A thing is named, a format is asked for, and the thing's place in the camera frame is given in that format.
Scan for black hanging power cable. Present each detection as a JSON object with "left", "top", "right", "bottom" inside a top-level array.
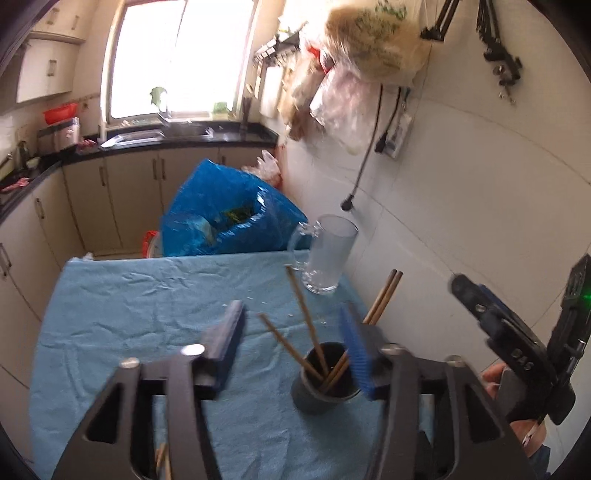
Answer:
[{"left": 339, "top": 82, "right": 403, "bottom": 212}]

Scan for hanging pink plastic bag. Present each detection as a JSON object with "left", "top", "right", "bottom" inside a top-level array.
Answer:
[{"left": 310, "top": 65, "right": 380, "bottom": 155}]

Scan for steel kettle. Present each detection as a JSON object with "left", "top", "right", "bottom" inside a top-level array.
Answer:
[{"left": 14, "top": 140, "right": 30, "bottom": 170}]

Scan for kitchen window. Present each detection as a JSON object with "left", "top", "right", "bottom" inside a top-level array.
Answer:
[{"left": 101, "top": 1, "right": 259, "bottom": 124}]

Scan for wooden chopstick three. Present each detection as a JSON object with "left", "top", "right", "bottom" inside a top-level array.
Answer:
[{"left": 318, "top": 268, "right": 399, "bottom": 393}]

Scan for dark grey utensil holder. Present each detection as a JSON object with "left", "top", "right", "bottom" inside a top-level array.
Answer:
[{"left": 290, "top": 342, "right": 360, "bottom": 415}]

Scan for wooden chopstick four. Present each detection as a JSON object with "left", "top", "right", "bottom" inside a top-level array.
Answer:
[{"left": 324, "top": 270, "right": 405, "bottom": 394}]

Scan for hanging printed plastic bag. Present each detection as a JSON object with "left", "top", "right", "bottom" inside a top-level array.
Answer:
[{"left": 324, "top": 1, "right": 430, "bottom": 87}]

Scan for upper kitchen cabinets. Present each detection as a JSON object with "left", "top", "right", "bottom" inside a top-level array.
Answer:
[{"left": 1, "top": 0, "right": 98, "bottom": 113}]

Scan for blue terry table cloth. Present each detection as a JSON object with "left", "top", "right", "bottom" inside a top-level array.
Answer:
[{"left": 29, "top": 252, "right": 381, "bottom": 479}]

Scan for black wall utensil rack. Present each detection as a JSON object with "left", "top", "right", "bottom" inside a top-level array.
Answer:
[{"left": 252, "top": 32, "right": 300, "bottom": 64}]

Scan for blue plastic bag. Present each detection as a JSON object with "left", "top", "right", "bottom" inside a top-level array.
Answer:
[{"left": 159, "top": 159, "right": 308, "bottom": 257}]

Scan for wooden chopstick one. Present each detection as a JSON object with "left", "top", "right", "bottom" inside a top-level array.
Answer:
[{"left": 284, "top": 265, "right": 329, "bottom": 378}]

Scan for white bag red bin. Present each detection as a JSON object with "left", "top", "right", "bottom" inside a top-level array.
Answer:
[{"left": 242, "top": 150, "right": 283, "bottom": 190}]

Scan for red plastic basin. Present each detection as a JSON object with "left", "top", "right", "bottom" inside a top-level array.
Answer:
[{"left": 43, "top": 102, "right": 78, "bottom": 126}]

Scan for steel kitchen sink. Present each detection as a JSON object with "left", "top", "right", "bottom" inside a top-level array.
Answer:
[{"left": 99, "top": 128, "right": 214, "bottom": 150}]

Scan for person right hand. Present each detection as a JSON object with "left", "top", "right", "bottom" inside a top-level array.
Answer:
[{"left": 481, "top": 362, "right": 547, "bottom": 458}]

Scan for kitchen cabinets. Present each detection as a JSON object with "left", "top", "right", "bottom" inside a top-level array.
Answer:
[
  {"left": 1, "top": 0, "right": 98, "bottom": 113},
  {"left": 1, "top": 146, "right": 260, "bottom": 462}
]

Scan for lower kitchen cabinets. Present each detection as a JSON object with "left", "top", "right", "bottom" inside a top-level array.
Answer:
[{"left": 1, "top": 146, "right": 260, "bottom": 462}]

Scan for wooden chopstick five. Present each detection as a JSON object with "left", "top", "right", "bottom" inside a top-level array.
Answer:
[{"left": 155, "top": 443, "right": 171, "bottom": 480}]

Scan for wooden chopstick two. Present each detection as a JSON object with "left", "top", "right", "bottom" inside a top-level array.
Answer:
[{"left": 259, "top": 313, "right": 322, "bottom": 380}]

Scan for wall badge card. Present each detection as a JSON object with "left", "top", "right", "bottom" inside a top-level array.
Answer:
[{"left": 384, "top": 112, "right": 413, "bottom": 160}]

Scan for clear glass mug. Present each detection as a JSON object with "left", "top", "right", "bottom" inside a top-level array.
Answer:
[{"left": 287, "top": 214, "right": 359, "bottom": 295}]

